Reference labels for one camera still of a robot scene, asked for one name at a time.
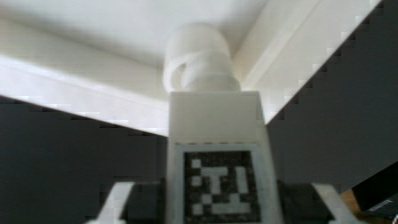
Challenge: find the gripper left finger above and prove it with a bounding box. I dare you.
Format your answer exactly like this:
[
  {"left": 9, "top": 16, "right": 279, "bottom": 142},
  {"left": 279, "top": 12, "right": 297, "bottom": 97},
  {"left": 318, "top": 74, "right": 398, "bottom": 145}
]
[{"left": 85, "top": 182, "right": 135, "bottom": 224}]

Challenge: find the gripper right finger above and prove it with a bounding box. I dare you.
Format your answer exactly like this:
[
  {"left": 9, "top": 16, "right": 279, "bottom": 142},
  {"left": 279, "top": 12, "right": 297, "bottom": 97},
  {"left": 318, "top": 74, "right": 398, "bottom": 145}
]
[{"left": 313, "top": 183, "right": 362, "bottom": 224}]

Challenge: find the white leg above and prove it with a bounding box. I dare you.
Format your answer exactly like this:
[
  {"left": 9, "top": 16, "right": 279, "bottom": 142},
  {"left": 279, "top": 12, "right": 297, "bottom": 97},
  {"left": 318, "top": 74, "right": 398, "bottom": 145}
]
[{"left": 163, "top": 23, "right": 282, "bottom": 224}]

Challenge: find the white square tabletop part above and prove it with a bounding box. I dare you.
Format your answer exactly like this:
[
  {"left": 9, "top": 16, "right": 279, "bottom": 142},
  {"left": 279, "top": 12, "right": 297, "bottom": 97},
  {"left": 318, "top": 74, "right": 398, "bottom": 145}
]
[{"left": 0, "top": 0, "right": 382, "bottom": 134}]

